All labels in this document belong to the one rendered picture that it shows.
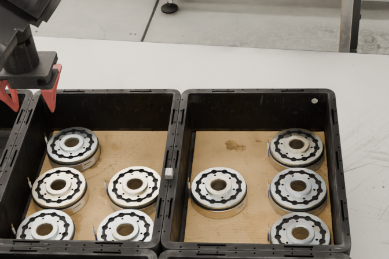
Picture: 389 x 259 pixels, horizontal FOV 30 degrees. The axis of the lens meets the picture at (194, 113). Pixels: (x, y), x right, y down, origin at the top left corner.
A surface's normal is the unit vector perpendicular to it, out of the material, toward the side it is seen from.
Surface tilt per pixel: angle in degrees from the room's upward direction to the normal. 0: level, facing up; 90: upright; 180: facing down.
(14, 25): 38
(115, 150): 0
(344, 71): 0
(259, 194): 0
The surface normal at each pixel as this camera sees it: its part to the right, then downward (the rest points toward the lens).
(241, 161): -0.07, -0.75
